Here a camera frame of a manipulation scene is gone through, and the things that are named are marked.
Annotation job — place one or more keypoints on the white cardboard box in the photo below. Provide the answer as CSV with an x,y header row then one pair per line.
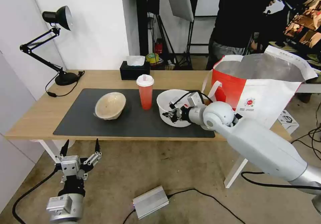
x,y
288,123

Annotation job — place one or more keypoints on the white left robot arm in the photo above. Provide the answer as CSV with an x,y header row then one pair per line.
x,y
67,209

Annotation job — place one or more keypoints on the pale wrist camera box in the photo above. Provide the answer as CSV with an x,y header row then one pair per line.
x,y
174,102
71,170

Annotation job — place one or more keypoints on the red and white takeout bag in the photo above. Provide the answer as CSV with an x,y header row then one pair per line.
x,y
255,93

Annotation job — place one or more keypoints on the black light stand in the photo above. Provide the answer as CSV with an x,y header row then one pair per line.
x,y
166,36

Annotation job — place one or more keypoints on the red drink cup with lid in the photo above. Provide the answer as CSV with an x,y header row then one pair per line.
x,y
146,96

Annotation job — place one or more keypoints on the white table leg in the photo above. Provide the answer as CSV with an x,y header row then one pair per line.
x,y
234,172
49,150

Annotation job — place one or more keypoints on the white paper bowl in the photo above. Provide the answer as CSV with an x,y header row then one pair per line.
x,y
165,101

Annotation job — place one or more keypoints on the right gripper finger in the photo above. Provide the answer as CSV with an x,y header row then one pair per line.
x,y
175,111
174,118

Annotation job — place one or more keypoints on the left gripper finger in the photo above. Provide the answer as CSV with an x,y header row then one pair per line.
x,y
97,148
64,151

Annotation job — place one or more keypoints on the black table mat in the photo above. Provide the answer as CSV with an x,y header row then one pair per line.
x,y
75,123

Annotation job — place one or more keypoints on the silver power supply box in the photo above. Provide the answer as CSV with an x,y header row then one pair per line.
x,y
150,202

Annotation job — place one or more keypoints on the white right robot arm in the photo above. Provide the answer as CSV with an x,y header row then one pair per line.
x,y
263,146

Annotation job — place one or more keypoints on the person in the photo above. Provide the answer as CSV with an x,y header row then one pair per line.
x,y
235,16

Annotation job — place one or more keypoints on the black desk lamp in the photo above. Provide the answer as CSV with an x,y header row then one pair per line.
x,y
62,15

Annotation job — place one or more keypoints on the white tissue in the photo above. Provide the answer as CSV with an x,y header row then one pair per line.
x,y
135,60

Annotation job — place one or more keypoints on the black tissue box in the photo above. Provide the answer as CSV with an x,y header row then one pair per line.
x,y
134,73

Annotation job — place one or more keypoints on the white softbox panel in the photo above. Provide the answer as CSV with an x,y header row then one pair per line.
x,y
180,3

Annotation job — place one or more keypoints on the small red canister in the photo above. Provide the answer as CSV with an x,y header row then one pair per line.
x,y
158,47

